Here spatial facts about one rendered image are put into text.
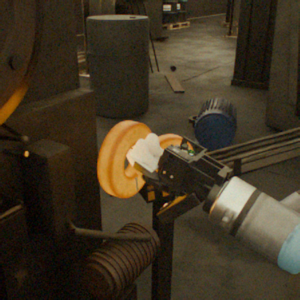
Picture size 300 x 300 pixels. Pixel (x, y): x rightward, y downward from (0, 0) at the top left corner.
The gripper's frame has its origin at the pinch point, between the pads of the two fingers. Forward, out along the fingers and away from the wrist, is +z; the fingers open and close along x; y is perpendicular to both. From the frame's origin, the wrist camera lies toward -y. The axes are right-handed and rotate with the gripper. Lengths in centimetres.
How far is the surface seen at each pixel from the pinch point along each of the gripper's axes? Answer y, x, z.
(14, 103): 3.3, 11.0, 21.0
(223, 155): -14.0, -42.3, -8.3
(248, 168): -14.7, -43.5, -16.2
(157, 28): -173, -685, 391
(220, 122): -68, -175, 33
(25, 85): 6.1, 7.8, 21.9
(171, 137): -6.9, -24.0, 2.1
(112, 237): -29.0, -4.5, 0.4
